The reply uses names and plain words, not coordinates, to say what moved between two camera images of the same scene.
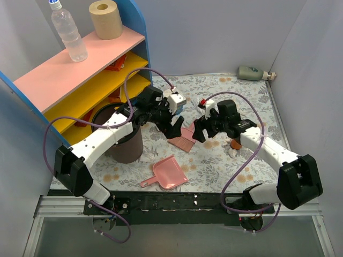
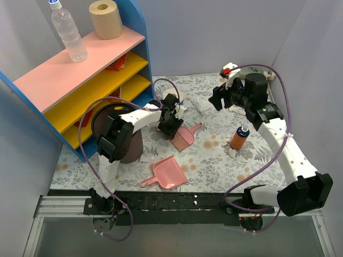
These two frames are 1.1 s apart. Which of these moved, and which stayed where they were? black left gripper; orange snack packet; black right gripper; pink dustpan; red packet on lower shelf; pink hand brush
Moved: black right gripper; pink hand brush
Stayed: pink dustpan; orange snack packet; red packet on lower shelf; black left gripper
